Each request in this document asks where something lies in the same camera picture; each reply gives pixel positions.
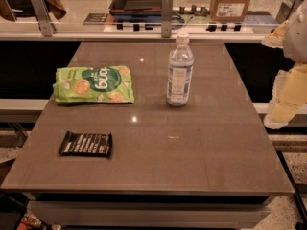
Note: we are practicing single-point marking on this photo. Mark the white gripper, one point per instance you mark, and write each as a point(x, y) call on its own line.
point(296, 37)

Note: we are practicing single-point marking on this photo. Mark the black rxbar chocolate wrapper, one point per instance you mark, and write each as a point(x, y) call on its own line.
point(86, 144)

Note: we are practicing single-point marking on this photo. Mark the cardboard box with label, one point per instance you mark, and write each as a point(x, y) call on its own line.
point(228, 10)

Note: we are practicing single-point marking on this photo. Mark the clear water bottle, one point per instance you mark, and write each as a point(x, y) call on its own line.
point(180, 71)

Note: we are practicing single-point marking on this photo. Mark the dark open tray bin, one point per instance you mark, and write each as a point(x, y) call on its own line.
point(125, 7)

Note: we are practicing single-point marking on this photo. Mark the green snack bag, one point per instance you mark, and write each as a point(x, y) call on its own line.
point(107, 85)

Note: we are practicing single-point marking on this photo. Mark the brown jacket on chair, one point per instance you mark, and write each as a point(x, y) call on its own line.
point(9, 9)

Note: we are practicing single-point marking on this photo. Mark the right metal bracket post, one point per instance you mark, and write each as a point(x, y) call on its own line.
point(287, 8)

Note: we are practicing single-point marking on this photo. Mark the metal bracket post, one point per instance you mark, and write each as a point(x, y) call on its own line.
point(42, 15)
point(166, 18)
point(287, 8)

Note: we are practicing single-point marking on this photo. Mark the middle metal bracket post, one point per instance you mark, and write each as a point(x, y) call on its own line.
point(166, 18)

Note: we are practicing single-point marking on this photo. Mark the left metal bracket post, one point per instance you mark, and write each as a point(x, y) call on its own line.
point(42, 15)

